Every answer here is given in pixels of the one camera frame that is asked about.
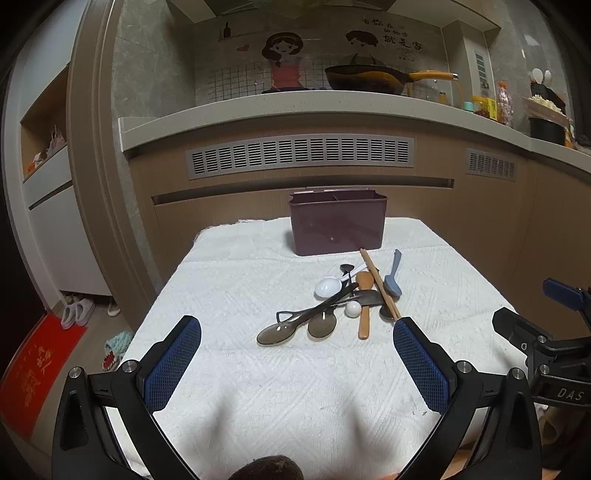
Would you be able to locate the wooden spoon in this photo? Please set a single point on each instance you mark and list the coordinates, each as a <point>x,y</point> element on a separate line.
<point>366,284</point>

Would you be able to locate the white plastic spoon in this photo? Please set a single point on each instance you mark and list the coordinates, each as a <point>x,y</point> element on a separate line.
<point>329,286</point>

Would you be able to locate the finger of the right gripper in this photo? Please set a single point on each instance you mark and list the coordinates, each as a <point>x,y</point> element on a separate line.
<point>570,297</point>
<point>528,338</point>

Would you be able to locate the blue plastic spoon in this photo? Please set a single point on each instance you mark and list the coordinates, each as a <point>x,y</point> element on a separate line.
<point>390,280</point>

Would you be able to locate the small steel smiley spoon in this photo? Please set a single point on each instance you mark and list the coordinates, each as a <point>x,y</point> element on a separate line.
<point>374,297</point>

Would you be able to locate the steel spoon loop handle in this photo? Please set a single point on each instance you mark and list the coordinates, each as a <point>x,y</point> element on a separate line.
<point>320,326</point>

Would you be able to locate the wooden chopstick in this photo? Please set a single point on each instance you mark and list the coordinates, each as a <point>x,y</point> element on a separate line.
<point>380,284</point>

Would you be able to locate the black pot with food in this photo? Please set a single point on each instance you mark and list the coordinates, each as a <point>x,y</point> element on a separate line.
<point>546,111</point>

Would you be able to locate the purple plastic utensil holder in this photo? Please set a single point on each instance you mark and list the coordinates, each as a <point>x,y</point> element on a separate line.
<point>337,220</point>

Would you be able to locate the blue patterned slippers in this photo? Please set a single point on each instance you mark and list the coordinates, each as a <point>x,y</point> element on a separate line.
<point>115,349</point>

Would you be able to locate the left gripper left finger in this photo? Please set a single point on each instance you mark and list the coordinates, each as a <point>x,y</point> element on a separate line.
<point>85,445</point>

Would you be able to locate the small white round-end spoon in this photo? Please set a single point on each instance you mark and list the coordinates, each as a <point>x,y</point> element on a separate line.
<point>353,309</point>

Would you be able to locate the white textured table cloth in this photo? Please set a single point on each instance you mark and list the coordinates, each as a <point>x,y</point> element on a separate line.
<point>341,408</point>

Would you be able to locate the white slippers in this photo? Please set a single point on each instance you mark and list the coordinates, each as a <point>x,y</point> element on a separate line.
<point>78,312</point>

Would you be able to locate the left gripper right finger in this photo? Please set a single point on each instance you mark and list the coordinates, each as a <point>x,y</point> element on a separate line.
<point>509,444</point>

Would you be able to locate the red floor mat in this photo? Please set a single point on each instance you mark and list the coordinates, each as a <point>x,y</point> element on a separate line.
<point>33,371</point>

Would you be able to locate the steel spoon black handle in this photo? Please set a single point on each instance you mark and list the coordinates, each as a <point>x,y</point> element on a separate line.
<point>280,332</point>

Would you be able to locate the snack jar orange lid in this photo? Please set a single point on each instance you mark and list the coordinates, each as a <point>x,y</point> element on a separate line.
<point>504,104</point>

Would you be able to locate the long grey vent grille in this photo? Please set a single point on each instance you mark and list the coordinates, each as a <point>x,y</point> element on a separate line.
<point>295,151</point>

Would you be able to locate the black wok orange handle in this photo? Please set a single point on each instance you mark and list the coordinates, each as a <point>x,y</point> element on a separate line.
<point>367,74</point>

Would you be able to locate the small grey vent grille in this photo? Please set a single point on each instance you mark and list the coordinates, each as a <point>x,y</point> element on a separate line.
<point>481,163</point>

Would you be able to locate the yellow seasoning box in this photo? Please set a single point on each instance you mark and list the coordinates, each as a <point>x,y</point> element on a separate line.
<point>485,107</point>

